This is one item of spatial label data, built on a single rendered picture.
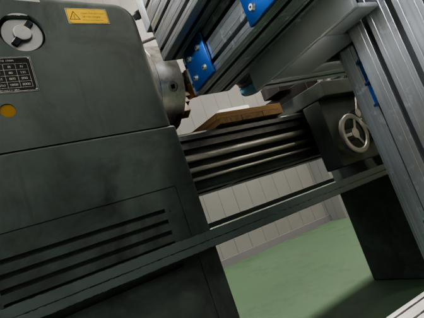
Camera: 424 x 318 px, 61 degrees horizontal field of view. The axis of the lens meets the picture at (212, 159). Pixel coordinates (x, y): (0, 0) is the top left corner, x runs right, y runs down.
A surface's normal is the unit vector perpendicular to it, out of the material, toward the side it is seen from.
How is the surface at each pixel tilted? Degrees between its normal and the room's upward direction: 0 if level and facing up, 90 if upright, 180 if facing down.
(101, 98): 90
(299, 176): 90
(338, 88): 90
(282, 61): 90
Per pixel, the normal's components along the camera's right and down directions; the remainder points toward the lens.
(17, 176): 0.50, -0.29
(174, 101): 0.59, 0.34
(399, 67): -0.85, 0.23
